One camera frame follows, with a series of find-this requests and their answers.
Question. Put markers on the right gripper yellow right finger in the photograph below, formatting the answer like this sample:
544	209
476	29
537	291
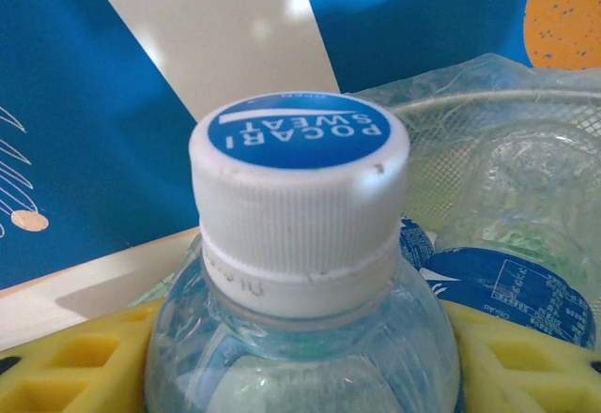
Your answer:
526	375

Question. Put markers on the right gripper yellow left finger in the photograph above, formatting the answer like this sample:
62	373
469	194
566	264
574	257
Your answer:
70	375

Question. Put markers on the blue label bottle white cap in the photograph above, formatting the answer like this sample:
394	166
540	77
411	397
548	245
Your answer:
507	286

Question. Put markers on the crushed clear plastic bottle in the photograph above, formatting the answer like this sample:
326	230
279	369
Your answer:
526	183

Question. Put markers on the Pocari bottle white cap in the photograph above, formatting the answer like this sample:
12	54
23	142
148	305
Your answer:
300	197

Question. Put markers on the round mesh waste bin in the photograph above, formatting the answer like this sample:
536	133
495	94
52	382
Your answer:
441	178

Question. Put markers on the white mesh basket with liner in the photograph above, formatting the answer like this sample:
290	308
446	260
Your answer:
469	80

